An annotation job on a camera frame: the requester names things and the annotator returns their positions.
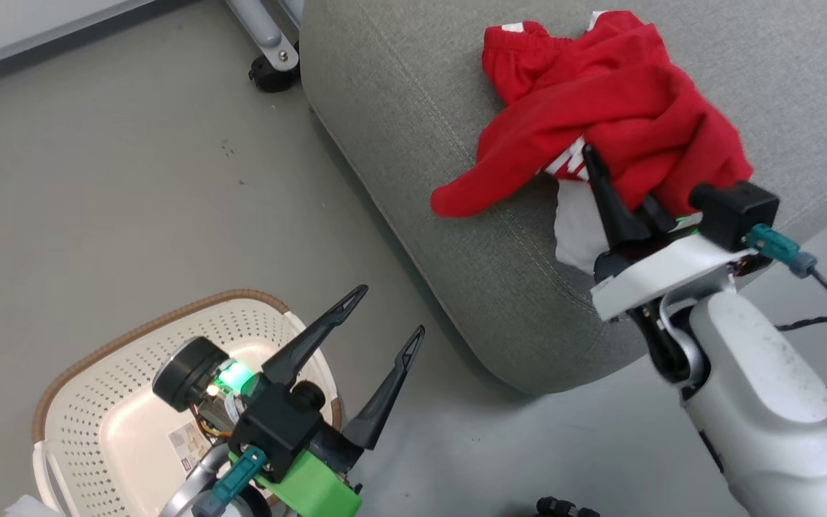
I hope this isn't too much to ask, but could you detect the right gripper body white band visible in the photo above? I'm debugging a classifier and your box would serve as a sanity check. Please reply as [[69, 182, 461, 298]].
[[590, 215, 775, 322]]

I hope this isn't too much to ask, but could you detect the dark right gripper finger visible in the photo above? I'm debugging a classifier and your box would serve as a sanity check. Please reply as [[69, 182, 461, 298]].
[[581, 143, 650, 250], [642, 192, 678, 232]]

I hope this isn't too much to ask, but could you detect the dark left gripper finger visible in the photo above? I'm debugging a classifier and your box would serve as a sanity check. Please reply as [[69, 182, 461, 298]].
[[262, 284, 370, 389], [342, 325, 426, 452]]

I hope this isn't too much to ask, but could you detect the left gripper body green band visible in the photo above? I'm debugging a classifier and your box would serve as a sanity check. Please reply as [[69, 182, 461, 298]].
[[153, 337, 365, 517]]

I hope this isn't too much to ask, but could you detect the red and white garment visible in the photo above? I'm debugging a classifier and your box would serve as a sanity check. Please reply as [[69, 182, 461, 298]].
[[430, 9, 754, 274]]

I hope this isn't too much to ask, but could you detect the paper label inside basket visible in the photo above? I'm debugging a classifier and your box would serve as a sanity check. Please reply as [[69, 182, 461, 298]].
[[167, 421, 212, 472]]

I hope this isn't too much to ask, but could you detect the white perforated laundry basket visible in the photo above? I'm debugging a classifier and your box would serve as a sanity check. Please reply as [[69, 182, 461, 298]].
[[32, 289, 343, 517]]

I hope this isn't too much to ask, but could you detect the grey fabric sofa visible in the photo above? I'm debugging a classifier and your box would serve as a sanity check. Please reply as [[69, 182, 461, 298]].
[[300, 0, 827, 396]]

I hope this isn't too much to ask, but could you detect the black caster wheel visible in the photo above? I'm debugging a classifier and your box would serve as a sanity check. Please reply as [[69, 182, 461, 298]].
[[248, 42, 302, 93]]

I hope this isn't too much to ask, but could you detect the left cable white tag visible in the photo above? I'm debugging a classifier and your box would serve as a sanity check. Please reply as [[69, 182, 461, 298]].
[[3, 495, 62, 517]]

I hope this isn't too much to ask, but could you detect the grey metal frame leg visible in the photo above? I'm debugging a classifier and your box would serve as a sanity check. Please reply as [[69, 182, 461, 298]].
[[225, 0, 305, 73]]

